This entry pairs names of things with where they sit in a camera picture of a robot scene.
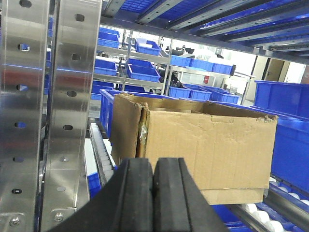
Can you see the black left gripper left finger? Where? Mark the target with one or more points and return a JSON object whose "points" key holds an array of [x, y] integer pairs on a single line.
{"points": [[125, 203]]}

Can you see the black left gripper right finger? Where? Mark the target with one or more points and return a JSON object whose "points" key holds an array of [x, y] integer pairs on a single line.
{"points": [[179, 205]]}

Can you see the large brown cardboard box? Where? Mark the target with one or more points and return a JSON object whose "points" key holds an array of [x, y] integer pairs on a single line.
{"points": [[227, 150]]}

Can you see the overhead roller shelf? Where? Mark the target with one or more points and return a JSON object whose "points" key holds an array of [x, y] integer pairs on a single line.
{"points": [[271, 28]]}

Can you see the white roller track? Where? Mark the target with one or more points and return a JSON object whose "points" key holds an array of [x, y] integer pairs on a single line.
{"points": [[104, 161], [284, 208]]}

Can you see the white roller track right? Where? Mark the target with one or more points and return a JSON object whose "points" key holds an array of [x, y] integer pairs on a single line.
{"points": [[284, 208]]}

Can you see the blue bin behind box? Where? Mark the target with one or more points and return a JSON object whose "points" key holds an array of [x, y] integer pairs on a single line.
{"points": [[106, 109]]}

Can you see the blue bin right of box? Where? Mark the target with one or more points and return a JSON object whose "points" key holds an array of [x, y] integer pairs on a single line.
{"points": [[290, 101]]}

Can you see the steel rack upright post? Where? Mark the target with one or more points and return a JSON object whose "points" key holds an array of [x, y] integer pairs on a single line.
{"points": [[24, 28], [76, 26]]}

